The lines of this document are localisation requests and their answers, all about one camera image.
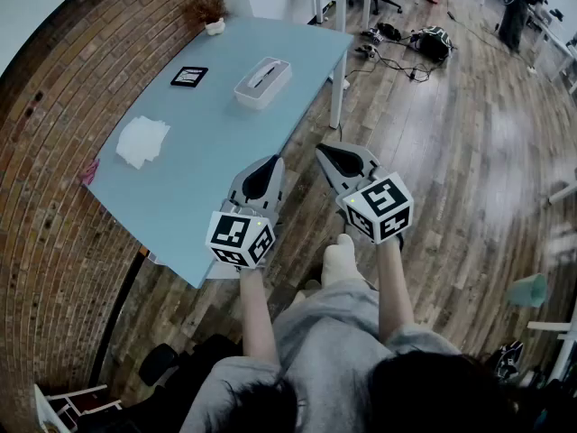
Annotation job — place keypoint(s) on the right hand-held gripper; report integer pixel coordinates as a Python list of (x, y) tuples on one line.
[(381, 205)]

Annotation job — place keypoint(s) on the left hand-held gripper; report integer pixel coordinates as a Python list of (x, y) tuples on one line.
[(236, 237)]

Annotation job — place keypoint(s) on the white strip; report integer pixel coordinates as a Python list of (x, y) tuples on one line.
[(259, 78)]

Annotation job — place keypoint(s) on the white cloth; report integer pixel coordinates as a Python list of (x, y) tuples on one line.
[(142, 140)]

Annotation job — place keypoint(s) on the person's left forearm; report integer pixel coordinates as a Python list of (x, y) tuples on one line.
[(257, 314)]

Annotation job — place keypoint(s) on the person's right forearm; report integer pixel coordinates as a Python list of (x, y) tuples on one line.
[(394, 291)]

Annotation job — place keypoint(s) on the white rectangular tray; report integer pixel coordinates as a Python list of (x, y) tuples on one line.
[(252, 95)]

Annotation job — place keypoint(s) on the white table leg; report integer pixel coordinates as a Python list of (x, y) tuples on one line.
[(337, 102)]

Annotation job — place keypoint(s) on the person's beige right slipper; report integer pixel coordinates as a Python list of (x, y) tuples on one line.
[(340, 260)]

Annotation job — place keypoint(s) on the person's beige slipper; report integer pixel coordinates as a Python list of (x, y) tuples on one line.
[(308, 289), (340, 260)]

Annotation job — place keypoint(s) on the person's beige left slipper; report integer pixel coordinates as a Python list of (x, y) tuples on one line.
[(308, 289)]

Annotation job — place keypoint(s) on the grey black device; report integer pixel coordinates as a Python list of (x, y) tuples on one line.
[(367, 51)]

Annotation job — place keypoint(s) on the black rounded device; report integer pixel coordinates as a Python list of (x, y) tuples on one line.
[(388, 32)]

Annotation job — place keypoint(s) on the black backpack with white stripes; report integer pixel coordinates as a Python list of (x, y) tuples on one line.
[(433, 43)]

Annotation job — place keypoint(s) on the dried plant in white pot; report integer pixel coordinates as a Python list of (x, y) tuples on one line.
[(215, 26)]

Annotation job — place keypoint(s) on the pink paper scrap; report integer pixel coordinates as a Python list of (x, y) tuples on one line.
[(91, 172)]

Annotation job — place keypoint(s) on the person's grey clothing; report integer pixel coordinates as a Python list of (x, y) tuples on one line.
[(324, 354)]

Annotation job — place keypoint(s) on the black chair with headrest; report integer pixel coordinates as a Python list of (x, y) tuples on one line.
[(158, 365)]

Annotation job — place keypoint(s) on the teal waste bin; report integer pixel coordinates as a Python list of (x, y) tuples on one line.
[(527, 291)]

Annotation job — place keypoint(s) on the black covered stand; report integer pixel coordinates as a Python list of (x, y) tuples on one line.
[(514, 21)]

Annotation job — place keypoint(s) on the white metal rack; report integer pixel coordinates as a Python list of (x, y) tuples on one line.
[(547, 326)]

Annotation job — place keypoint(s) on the black wall socket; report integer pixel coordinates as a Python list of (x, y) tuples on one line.
[(38, 95), (28, 112)]

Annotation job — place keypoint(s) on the white shelf frame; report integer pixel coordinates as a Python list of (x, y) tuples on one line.
[(76, 393)]

